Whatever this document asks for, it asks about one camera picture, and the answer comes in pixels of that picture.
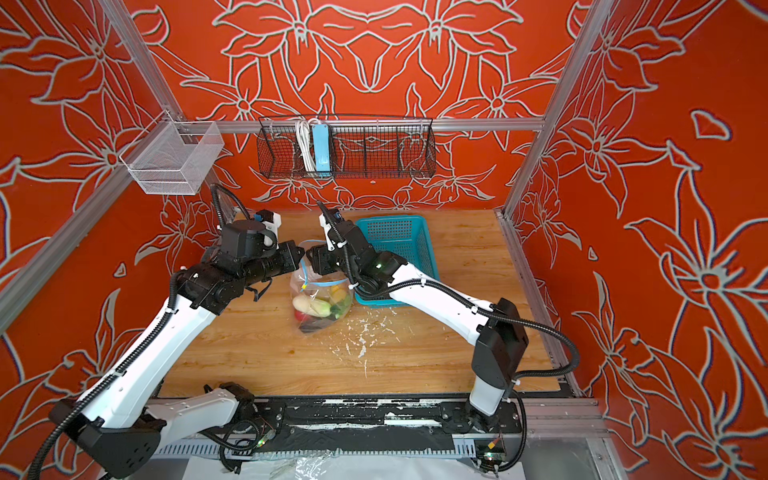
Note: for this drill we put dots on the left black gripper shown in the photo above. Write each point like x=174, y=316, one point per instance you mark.
x=293, y=259

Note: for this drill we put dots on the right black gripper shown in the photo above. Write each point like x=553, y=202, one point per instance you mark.
x=318, y=256

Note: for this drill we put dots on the red yellow mango toy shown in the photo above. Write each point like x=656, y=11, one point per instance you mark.
x=338, y=294

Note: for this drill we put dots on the clear zip top bag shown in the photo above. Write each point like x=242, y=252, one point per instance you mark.
x=305, y=280

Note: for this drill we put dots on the white radish toy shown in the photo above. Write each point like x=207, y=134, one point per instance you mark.
x=321, y=308

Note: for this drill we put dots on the dark eggplant toy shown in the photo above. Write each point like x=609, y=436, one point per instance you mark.
x=314, y=324

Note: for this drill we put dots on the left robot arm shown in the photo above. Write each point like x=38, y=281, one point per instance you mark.
x=115, y=421

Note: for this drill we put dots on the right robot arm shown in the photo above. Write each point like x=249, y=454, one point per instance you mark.
x=496, y=331

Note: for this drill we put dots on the teal plastic basket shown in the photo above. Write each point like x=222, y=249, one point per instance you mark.
x=406, y=237

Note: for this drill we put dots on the light blue box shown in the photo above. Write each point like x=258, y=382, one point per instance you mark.
x=321, y=143

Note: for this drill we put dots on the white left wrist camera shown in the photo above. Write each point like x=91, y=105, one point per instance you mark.
x=271, y=220

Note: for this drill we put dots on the black wire wall basket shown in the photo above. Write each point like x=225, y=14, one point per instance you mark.
x=362, y=147

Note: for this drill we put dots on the clear plastic wall bin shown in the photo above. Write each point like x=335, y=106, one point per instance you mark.
x=172, y=157

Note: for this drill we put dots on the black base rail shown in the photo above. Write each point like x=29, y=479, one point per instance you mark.
x=420, y=425

